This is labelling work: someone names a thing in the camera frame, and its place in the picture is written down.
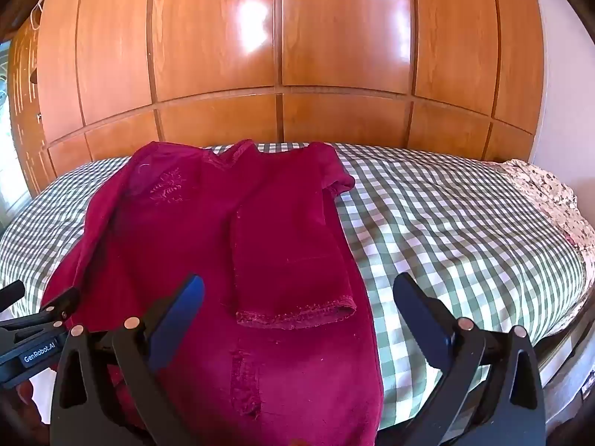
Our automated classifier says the floral pillow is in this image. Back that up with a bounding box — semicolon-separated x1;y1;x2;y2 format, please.
502;158;595;261

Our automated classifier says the green checkered bed sheet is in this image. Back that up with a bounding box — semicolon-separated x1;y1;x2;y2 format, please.
0;142;589;433

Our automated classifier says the crimson shirt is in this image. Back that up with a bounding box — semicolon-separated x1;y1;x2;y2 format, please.
42;138;384;446

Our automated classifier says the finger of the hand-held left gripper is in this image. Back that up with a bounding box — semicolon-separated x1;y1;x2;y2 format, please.
0;287;81;334
0;281;26;311

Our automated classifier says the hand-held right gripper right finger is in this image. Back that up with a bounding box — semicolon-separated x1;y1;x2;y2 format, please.
393;272;547;446

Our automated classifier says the wooden wardrobe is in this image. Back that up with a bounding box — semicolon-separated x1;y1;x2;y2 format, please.
9;0;547;196

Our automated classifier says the wooden bed frame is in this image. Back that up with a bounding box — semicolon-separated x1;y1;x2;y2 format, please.
530;307;595;433

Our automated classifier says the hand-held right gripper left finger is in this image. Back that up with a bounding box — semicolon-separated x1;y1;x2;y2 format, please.
50;273;205;446

